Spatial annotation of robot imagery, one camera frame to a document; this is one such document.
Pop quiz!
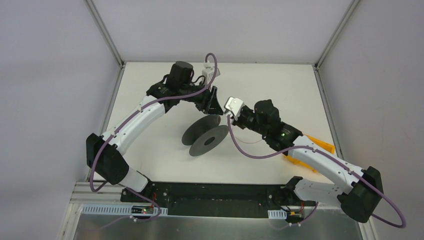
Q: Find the dark grey perforated spool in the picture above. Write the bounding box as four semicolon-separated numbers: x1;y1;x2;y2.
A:
181;115;229;157

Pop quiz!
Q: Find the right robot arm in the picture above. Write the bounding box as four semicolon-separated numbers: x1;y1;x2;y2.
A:
224;97;384;223

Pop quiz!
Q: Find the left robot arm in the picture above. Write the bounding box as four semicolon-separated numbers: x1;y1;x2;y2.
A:
86;60;224;203

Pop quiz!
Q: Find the yellow plastic bin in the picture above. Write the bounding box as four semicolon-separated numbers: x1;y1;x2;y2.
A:
282;134;336;174

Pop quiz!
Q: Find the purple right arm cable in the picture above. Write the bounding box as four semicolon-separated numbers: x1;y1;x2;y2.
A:
226;114;407;229

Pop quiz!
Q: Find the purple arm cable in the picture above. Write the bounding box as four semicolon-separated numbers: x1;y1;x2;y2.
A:
226;114;407;229
88;52;219;193

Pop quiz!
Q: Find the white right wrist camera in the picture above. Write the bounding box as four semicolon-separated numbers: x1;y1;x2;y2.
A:
224;96;245;120

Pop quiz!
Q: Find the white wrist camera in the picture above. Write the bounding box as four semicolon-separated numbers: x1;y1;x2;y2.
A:
224;96;245;120
201;61;221;88

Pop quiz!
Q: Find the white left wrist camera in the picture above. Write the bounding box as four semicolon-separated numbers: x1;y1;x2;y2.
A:
201;61;221;88

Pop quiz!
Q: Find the right white cable duct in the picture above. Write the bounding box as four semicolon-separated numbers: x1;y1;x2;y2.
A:
267;209;287;220

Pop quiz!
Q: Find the white cable duct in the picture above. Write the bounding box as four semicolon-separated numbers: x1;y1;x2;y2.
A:
267;209;287;220
81;204;159;217

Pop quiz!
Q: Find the left aluminium frame post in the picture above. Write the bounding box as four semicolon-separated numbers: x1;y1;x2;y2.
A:
84;0;125;69

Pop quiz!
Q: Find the aluminium frame post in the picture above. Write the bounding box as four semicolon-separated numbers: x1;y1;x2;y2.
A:
84;0;125;69
314;0;362;71

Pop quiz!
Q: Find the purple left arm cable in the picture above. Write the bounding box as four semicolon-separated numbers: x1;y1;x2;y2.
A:
88;52;219;193

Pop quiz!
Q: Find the right aluminium frame post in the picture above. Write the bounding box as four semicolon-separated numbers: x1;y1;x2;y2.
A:
314;0;362;71

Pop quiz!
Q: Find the left white cable duct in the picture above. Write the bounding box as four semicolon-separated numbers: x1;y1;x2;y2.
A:
81;204;159;217

